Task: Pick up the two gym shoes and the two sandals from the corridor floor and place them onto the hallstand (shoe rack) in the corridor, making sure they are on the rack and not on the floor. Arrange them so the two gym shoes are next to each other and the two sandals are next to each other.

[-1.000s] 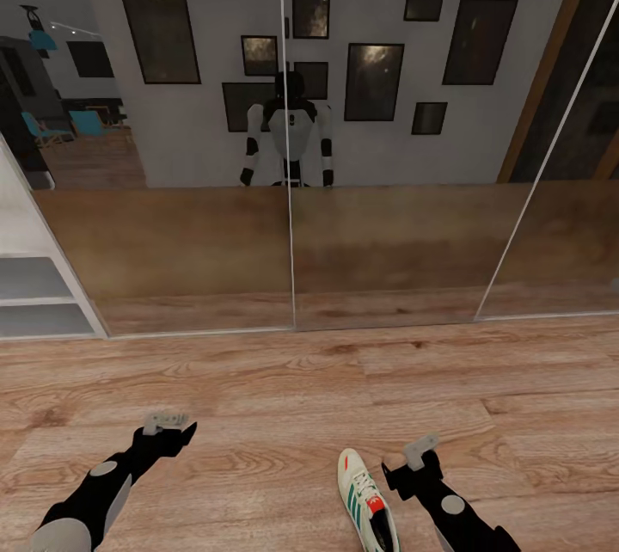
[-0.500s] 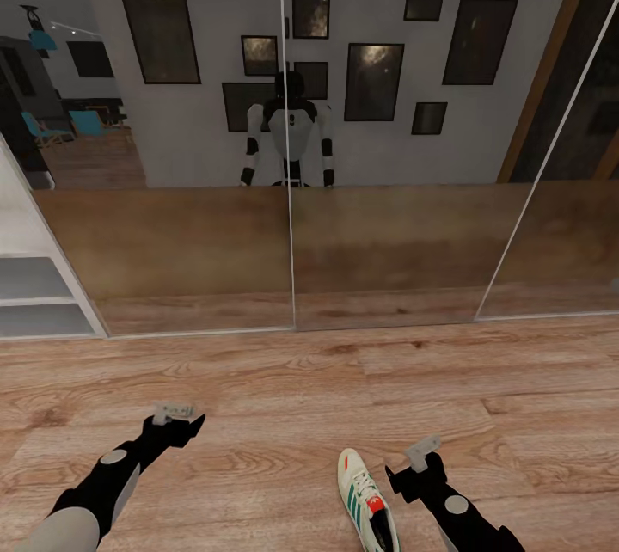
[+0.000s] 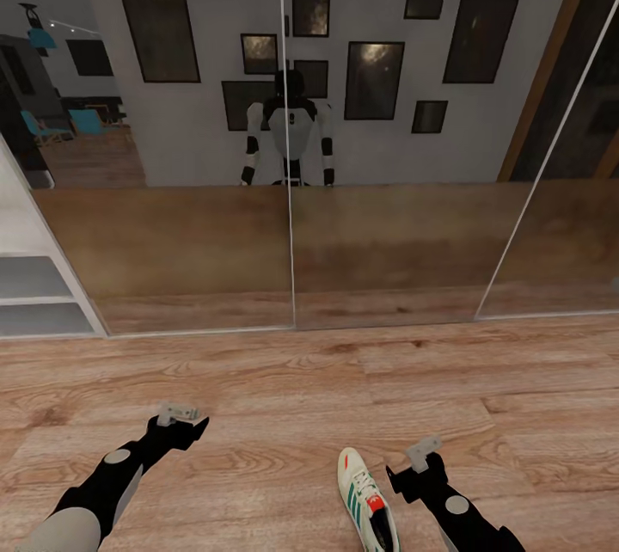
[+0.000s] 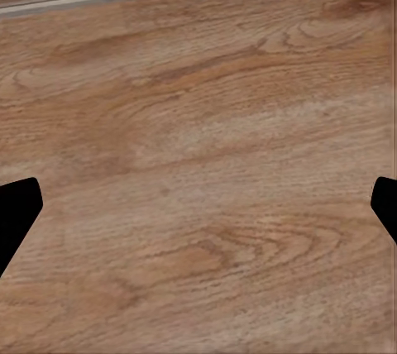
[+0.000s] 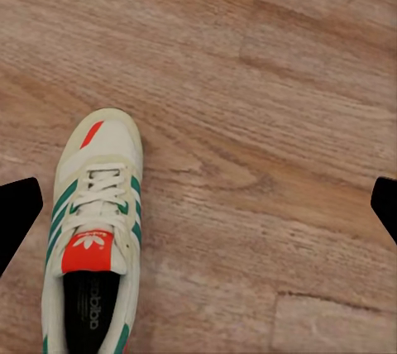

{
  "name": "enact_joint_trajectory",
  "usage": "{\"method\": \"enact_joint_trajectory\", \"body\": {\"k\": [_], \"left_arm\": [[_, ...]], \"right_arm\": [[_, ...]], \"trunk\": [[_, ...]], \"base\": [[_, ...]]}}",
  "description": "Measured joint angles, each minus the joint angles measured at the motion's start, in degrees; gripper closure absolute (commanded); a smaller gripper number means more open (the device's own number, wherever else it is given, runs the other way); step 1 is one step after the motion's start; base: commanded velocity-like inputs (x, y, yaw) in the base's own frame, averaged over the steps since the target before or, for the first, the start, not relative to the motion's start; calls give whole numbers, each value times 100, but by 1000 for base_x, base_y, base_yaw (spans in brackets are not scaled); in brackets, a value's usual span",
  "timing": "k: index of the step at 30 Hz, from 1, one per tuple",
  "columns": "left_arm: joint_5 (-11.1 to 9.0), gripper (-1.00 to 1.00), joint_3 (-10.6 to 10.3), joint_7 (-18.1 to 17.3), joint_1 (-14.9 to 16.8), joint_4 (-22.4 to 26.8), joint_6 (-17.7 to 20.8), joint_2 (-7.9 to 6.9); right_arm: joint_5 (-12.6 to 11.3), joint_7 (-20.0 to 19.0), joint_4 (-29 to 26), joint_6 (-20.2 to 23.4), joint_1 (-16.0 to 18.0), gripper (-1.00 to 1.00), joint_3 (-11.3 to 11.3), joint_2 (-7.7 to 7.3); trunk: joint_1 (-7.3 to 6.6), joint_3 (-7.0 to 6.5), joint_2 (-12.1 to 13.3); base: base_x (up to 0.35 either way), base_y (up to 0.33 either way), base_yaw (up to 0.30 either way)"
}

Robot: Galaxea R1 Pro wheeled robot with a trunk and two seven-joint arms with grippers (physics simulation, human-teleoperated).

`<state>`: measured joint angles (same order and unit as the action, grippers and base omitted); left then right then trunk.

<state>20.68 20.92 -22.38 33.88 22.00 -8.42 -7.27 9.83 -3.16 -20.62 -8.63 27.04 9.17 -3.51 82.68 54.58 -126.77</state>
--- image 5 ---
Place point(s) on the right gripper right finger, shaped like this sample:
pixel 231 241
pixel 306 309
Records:
pixel 384 204

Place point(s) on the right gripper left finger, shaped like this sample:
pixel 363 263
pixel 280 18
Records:
pixel 20 204

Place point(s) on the gym shoe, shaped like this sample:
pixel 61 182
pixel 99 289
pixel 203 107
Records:
pixel 92 267

